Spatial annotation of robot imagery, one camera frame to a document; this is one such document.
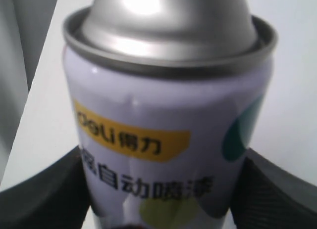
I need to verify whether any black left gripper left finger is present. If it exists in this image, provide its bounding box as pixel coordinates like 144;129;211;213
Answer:
0;147;91;229

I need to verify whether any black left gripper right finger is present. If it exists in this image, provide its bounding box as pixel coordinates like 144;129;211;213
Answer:
230;149;317;229

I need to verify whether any white dotted spray paint can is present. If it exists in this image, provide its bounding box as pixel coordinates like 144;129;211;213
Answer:
63;0;277;229

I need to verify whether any grey backdrop cloth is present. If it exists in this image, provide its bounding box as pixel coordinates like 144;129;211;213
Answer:
0;0;57;171

